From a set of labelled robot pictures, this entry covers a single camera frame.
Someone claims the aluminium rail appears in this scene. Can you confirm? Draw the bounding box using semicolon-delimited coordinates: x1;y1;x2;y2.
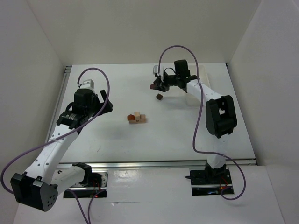
45;65;72;143
57;159;257;169

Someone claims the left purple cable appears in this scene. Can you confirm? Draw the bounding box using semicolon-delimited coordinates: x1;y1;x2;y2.
0;67;111;224

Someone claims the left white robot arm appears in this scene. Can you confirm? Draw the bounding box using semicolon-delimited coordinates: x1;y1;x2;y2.
10;88;113;211

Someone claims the white plastic bin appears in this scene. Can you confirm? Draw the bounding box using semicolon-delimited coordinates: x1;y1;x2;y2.
185;65;211;106

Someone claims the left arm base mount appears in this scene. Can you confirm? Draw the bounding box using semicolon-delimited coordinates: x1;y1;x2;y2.
63;171;108;199

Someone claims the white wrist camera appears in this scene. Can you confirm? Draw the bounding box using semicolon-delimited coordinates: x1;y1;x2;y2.
78;79;94;91
153;65;164;76

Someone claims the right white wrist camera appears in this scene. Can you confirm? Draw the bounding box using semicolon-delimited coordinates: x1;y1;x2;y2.
153;65;164;76

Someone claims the aluminium front rail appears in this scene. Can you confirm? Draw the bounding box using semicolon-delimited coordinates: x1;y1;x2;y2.
57;159;257;169

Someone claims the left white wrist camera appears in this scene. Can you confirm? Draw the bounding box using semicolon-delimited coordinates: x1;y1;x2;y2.
78;79;94;91

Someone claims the reddish brown wood prism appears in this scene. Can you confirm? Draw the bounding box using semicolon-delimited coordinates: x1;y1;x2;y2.
127;114;135;121

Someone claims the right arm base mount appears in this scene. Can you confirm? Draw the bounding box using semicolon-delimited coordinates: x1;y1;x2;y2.
185;169;234;196

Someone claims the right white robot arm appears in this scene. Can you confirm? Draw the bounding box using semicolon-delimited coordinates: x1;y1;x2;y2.
150;60;237;182

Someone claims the long light wood block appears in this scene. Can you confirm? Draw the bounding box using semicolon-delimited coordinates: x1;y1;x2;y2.
129;117;146;124

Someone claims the dark brown wood block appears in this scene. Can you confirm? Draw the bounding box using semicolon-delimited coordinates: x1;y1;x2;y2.
156;94;163;100

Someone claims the aluminium left rail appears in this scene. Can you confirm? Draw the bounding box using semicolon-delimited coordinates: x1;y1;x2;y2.
45;65;72;143

